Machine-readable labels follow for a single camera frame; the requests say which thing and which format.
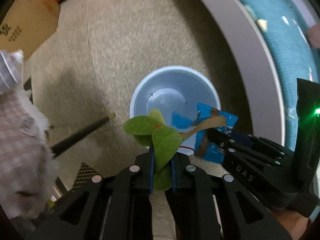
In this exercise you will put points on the purple checkered tablecloth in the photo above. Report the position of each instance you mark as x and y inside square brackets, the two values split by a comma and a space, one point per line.
[11, 64]

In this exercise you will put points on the teal bunk bed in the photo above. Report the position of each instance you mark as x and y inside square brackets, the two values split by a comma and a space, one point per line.
[256, 66]

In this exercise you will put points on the person's right hand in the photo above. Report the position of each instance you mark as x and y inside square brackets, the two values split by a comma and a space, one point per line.
[296, 224]

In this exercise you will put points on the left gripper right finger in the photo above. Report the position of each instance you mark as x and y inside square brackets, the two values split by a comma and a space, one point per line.
[210, 207]

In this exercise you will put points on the light blue plastic bucket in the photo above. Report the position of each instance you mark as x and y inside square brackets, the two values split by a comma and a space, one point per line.
[173, 89]

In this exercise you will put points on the blue snack wrapper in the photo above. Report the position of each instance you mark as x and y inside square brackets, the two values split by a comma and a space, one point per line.
[202, 143]

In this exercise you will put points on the large cardboard box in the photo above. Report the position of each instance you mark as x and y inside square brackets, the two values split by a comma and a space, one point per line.
[27, 24]

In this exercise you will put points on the green leaf packaging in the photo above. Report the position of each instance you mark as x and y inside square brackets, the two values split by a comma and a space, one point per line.
[152, 130]

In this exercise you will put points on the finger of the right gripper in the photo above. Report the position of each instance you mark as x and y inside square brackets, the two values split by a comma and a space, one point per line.
[221, 143]

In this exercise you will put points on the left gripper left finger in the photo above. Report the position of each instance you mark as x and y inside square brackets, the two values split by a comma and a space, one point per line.
[117, 207]

